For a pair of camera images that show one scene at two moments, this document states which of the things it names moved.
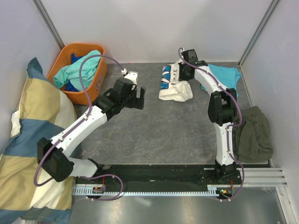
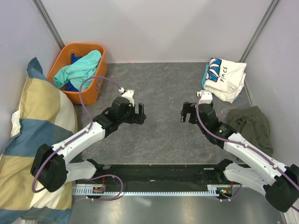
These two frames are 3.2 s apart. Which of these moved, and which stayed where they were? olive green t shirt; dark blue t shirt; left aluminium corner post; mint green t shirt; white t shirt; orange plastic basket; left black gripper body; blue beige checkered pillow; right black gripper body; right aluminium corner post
Moved: left black gripper body; white t shirt; right black gripper body
Stayed: orange plastic basket; right aluminium corner post; mint green t shirt; dark blue t shirt; left aluminium corner post; blue beige checkered pillow; olive green t shirt
